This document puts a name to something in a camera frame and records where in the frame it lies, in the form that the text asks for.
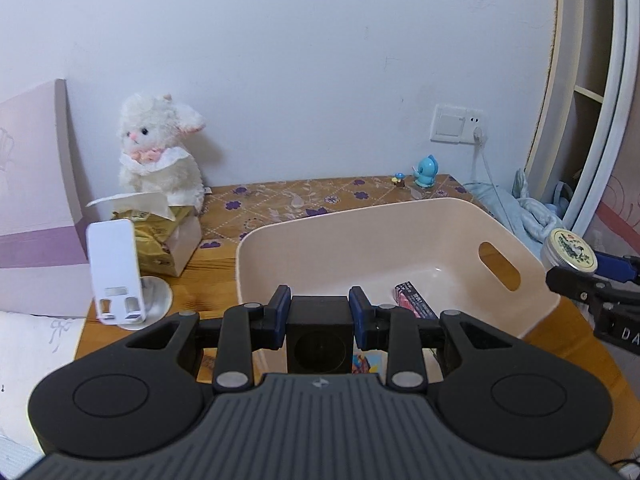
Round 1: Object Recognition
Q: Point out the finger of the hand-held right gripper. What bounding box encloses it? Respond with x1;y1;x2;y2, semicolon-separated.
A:
594;254;640;286
545;265;640;314

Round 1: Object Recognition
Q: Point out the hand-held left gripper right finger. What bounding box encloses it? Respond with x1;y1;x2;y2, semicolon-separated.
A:
348;285;521;392

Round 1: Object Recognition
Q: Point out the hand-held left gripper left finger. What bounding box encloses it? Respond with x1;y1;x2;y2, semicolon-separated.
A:
125;284;292;394

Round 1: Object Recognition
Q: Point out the round metal tin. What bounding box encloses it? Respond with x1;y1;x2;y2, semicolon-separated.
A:
541;228;599;274

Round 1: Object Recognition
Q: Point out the black cube box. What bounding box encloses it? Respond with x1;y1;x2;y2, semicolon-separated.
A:
284;295;354;375

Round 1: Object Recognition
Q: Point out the beige plastic storage bin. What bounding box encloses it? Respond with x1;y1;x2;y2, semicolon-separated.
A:
236;197;561;376

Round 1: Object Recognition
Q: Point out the pink patterned small box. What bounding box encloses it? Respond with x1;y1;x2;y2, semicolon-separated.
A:
393;281;440;320

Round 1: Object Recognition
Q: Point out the colourful printed card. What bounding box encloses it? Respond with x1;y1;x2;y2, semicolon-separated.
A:
352;353;387;376

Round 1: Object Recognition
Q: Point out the light blue cloth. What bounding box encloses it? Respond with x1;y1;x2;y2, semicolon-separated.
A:
462;168;576;260

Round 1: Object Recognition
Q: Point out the floral table mat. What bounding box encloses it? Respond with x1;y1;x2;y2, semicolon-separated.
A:
199;175;512;251

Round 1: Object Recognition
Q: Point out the golden tissue pack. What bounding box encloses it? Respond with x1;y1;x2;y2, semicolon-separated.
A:
85;191;203;278

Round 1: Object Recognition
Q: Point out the blue bird toy figure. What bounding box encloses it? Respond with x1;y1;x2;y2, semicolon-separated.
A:
411;154;438;189

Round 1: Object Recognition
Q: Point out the white phone stand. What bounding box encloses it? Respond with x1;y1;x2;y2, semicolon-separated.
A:
86;218;173;331

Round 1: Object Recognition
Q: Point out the cream wooden shelf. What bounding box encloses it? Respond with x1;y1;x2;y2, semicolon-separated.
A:
523;0;621;211

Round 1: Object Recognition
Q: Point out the white plush bunny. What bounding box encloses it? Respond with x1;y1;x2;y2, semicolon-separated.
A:
117;92;213;217

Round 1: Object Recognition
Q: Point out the white embroidered cloth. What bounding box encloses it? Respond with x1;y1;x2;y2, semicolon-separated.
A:
0;310;87;453

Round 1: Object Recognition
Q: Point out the pink and purple gift box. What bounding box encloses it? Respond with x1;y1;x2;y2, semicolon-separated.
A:
0;78;96;317

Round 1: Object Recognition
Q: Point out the white plug with cable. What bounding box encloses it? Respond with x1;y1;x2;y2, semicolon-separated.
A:
471;126;518;231

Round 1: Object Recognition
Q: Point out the white curved frame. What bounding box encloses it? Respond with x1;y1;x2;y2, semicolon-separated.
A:
562;0;640;233

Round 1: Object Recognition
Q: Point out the white wall socket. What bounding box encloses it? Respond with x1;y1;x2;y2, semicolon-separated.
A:
430;103;485;146

